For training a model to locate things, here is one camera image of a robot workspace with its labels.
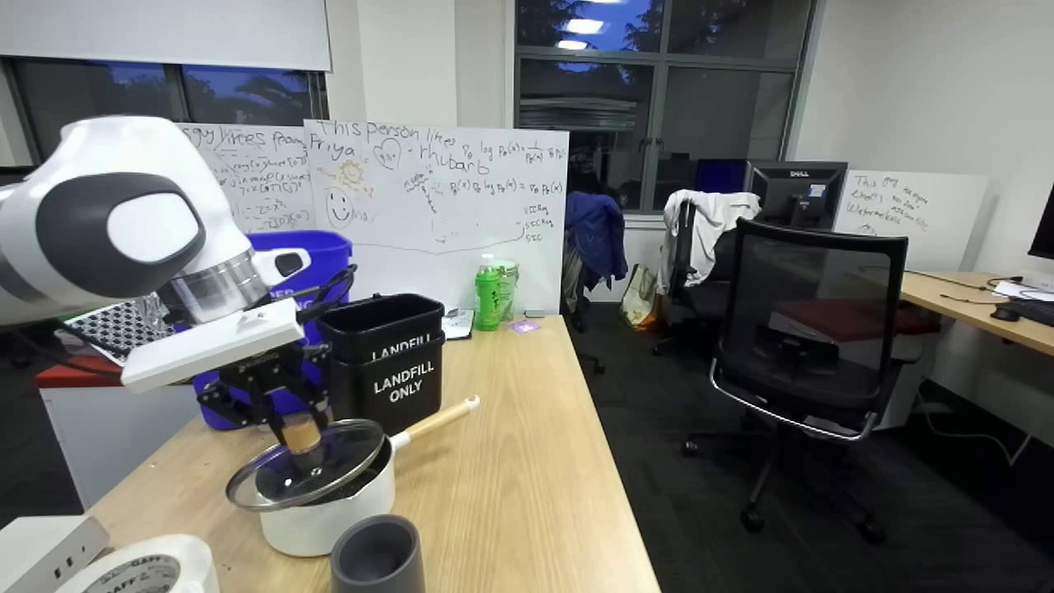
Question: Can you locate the whiteboard with dense writing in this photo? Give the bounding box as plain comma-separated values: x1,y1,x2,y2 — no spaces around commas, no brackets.
177,122,332,236

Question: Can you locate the yellow floor bag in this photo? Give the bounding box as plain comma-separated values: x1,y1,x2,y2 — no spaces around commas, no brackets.
621,264,665,334

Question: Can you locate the white cabinet with red top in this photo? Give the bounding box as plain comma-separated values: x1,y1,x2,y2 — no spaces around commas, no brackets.
33,353,205,510

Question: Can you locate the green bottle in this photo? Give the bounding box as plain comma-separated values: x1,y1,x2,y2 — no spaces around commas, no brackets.
470,253,521,334

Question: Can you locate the maroon seat cushion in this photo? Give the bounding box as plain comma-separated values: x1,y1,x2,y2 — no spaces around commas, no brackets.
767,298,945,338

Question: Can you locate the wooden office desk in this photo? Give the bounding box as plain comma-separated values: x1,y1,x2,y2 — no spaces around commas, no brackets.
901,271,1054,360

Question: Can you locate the black keyboard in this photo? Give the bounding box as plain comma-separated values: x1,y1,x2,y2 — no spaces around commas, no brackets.
990,298,1054,330

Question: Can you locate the grey cup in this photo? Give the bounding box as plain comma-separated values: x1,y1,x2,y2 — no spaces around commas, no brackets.
331,510,428,593

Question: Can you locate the small white desk item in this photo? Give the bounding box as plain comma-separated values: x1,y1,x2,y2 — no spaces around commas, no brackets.
439,306,478,344

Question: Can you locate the white control box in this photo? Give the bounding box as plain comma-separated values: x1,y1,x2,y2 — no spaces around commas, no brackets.
0,510,112,593

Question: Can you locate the blue paper recycling bin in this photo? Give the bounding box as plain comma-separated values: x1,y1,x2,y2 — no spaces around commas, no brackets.
191,226,358,434

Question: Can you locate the black landfill bin on table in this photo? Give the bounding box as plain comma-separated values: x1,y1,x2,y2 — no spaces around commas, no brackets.
312,289,447,437

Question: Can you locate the white tape roll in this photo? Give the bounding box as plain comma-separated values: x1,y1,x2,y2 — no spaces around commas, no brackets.
55,532,224,593

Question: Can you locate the blue jacket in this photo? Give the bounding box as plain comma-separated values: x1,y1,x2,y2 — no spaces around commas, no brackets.
565,191,634,289

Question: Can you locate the white jacket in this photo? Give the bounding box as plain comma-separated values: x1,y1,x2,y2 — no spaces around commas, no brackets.
662,189,766,289

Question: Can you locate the black computer monitor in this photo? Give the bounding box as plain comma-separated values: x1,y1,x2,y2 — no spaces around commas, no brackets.
1029,183,1054,264

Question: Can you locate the whiteboard with sun drawing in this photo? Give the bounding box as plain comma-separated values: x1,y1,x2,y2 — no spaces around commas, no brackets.
305,118,572,322

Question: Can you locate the black mesh office chair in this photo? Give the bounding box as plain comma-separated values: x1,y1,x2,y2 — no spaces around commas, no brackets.
683,216,912,541

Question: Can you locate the small whiteboard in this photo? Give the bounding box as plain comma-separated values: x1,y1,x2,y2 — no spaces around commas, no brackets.
834,169,992,278

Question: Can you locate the silver wrist camera bar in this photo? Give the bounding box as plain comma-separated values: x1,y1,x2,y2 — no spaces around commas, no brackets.
120,298,311,394

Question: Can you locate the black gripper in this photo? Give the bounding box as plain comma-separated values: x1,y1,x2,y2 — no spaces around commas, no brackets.
224,344,335,453

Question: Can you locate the black Dell monitor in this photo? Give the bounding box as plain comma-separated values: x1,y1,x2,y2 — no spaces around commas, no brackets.
744,157,850,235

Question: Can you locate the checkerboard calibration board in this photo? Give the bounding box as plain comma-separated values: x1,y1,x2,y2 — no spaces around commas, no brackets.
59,294,177,360

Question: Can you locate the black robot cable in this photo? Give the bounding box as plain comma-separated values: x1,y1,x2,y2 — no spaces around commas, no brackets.
294,259,362,327

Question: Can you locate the white roller blind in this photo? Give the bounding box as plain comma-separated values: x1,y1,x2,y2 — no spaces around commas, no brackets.
0,0,332,76

